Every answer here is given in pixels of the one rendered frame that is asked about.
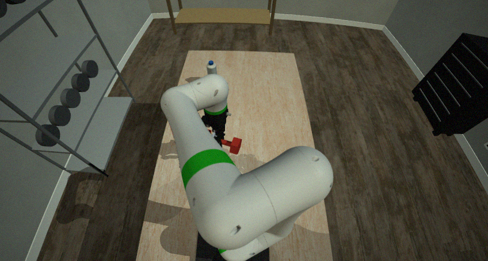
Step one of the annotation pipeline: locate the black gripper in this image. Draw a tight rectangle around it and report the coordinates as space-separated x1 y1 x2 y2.
208 119 226 147

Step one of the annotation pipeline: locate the grey bottle with blue cap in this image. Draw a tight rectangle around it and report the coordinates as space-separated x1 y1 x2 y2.
207 60 217 74

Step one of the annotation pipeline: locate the red dumbbell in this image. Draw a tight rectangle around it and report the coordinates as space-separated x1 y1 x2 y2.
221 137 242 155

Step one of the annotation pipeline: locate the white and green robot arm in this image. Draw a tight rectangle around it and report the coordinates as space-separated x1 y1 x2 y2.
161 74 333 261

